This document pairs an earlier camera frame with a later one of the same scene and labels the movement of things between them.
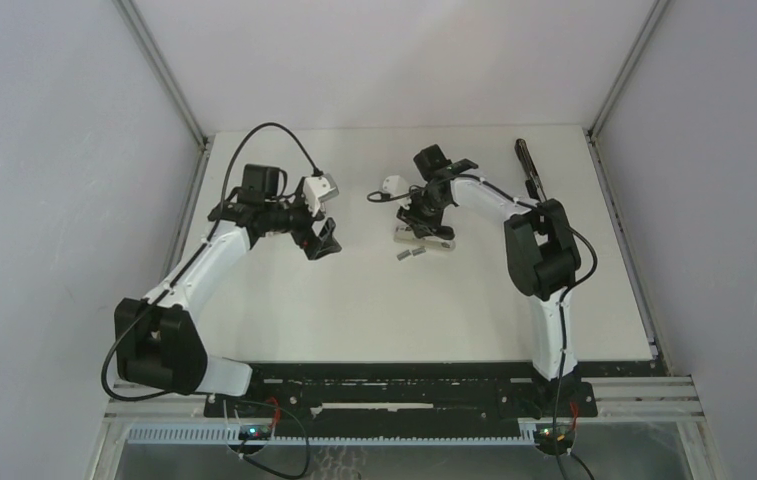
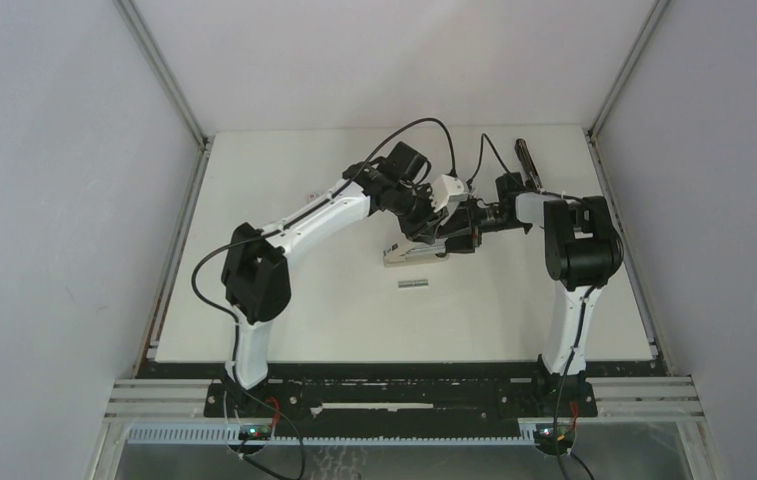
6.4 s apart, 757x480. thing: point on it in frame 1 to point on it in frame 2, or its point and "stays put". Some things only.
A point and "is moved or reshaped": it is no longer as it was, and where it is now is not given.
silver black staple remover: (437, 235) is moved or reshaped
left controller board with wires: (261, 431) stays put
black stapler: (533, 184) stays put
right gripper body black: (424, 203) to (473, 218)
